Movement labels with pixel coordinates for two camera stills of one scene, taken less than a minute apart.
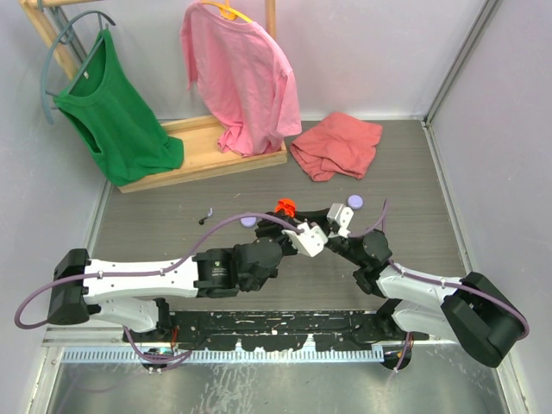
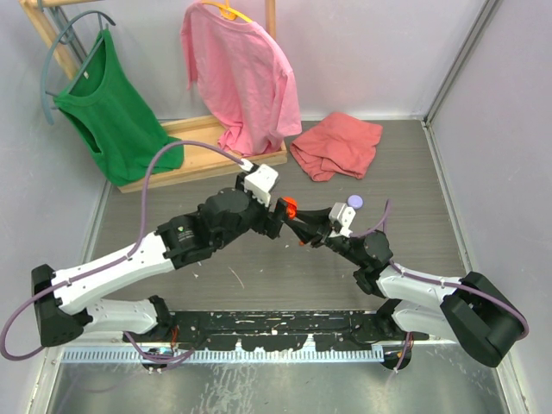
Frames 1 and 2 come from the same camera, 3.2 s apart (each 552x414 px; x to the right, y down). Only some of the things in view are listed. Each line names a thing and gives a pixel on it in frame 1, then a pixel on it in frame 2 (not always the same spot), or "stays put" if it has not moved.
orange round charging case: [288, 205] stays put
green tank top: [110, 115] stays put
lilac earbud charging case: [355, 202] stays put
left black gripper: [271, 227] → [270, 223]
